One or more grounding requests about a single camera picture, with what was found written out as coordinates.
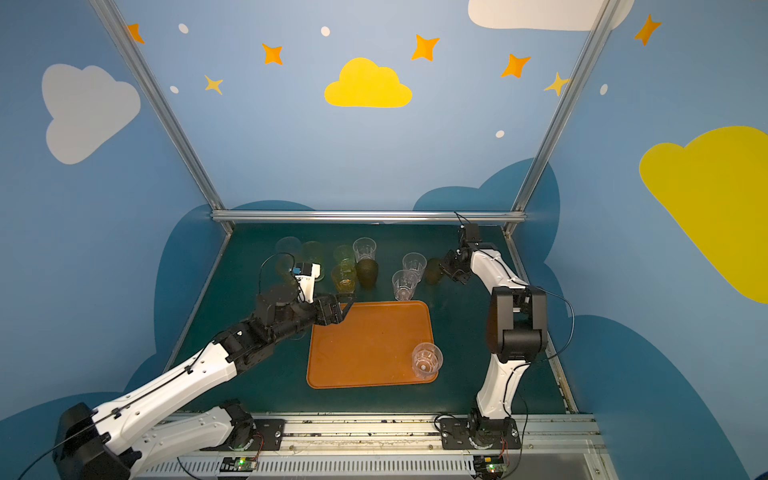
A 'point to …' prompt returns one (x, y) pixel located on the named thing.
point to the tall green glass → (313, 252)
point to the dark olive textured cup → (367, 271)
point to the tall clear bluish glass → (288, 250)
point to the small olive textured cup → (433, 272)
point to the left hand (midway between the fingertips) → (348, 297)
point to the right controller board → (489, 467)
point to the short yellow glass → (344, 276)
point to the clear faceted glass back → (364, 248)
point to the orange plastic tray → (371, 346)
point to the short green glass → (344, 256)
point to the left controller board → (238, 464)
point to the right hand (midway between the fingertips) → (445, 266)
